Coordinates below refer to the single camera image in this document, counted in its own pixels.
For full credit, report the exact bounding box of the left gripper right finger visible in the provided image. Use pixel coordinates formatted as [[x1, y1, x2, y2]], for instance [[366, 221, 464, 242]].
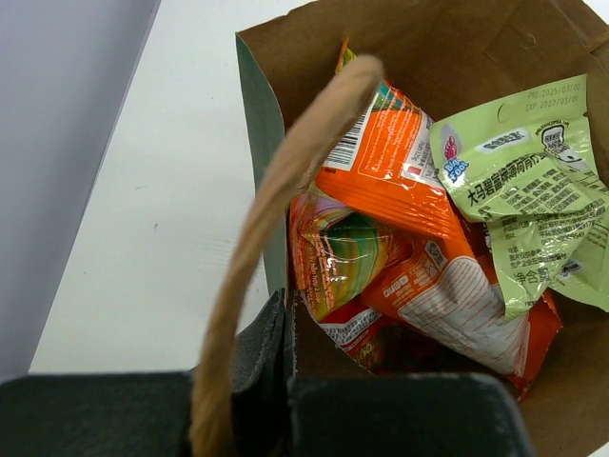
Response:
[[285, 291, 536, 456]]

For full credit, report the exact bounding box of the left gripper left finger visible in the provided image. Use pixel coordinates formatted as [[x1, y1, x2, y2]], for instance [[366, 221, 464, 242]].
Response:
[[1, 290, 285, 456]]

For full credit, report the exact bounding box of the red fruit gummy bag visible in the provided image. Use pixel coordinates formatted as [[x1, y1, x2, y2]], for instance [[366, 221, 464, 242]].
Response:
[[318, 298, 437, 374]]

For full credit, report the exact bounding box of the orange snack packet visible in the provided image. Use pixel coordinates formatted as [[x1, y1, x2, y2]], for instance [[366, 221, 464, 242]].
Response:
[[287, 37, 563, 404]]

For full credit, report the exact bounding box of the green paper bag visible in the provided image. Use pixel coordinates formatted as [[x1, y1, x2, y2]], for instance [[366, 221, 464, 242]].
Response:
[[188, 1, 608, 456]]

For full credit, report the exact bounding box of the green candy packet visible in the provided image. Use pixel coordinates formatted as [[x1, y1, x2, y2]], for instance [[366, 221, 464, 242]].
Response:
[[430, 75, 608, 319]]

